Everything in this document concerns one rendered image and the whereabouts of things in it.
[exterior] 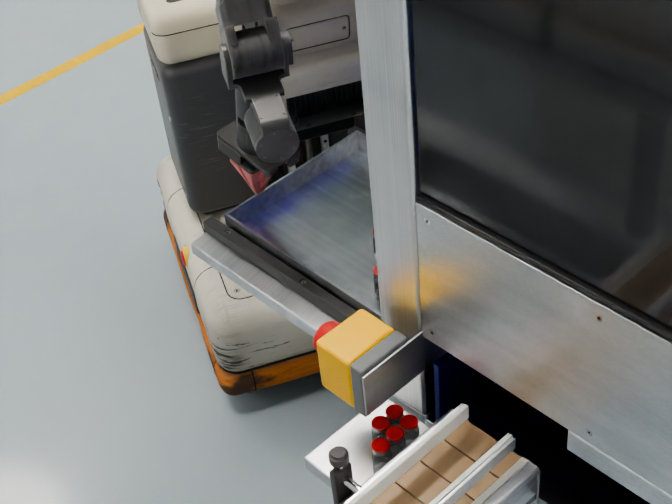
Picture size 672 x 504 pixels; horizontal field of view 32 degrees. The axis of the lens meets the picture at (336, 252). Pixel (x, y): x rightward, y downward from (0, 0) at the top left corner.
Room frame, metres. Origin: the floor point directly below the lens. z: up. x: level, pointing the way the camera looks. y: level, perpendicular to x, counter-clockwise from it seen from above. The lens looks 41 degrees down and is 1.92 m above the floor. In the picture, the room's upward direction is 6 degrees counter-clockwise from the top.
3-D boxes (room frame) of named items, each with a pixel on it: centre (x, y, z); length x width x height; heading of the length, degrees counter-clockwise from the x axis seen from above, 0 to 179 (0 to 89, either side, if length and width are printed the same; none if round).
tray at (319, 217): (1.22, -0.06, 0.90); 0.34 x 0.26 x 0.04; 39
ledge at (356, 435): (0.84, -0.03, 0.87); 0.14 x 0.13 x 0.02; 40
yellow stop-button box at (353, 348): (0.88, -0.02, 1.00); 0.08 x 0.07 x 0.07; 40
